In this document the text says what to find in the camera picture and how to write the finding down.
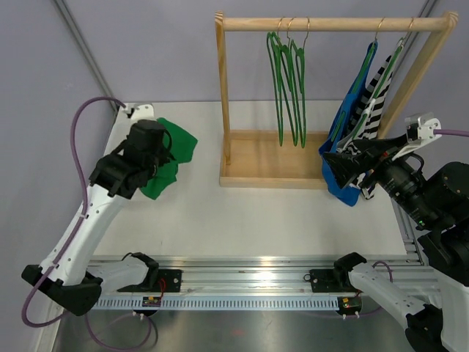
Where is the green velvet hanger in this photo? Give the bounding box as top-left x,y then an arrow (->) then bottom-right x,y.
288,22 -> 310,148

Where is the green tank top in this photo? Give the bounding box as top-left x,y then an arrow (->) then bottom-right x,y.
140,117 -> 198,200

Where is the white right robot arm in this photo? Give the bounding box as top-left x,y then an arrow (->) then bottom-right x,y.
322,136 -> 468,351

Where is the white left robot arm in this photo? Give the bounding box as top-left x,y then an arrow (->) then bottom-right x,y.
21,120 -> 174,316

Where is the blue tank top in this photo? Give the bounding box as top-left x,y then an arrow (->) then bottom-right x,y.
318,40 -> 378,207

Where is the green hanger under striped top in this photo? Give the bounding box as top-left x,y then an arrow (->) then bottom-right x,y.
344,17 -> 415,147

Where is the black white striped top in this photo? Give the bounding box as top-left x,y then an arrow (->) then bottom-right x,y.
336,54 -> 394,201

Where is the green hanger under blue top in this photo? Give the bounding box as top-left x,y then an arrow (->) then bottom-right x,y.
328,35 -> 378,144

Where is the green hanger on rack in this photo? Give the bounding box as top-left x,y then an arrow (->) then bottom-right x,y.
266,32 -> 284,147
272,33 -> 299,146

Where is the wooden clothes rack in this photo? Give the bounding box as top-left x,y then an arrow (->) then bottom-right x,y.
215,11 -> 459,189

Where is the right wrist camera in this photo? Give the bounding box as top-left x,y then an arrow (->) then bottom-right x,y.
392,112 -> 442,161

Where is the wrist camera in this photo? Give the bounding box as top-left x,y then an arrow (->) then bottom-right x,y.
123,103 -> 155,121
392,112 -> 442,161

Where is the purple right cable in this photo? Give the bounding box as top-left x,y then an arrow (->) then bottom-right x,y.
372,128 -> 469,320

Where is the aluminium mounting rail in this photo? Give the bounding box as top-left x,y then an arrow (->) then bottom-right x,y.
87,258 -> 448,294

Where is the white slotted cable duct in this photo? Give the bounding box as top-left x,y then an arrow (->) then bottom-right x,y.
94,296 -> 339,311

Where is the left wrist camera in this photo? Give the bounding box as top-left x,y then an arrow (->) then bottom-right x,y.
123,103 -> 155,121

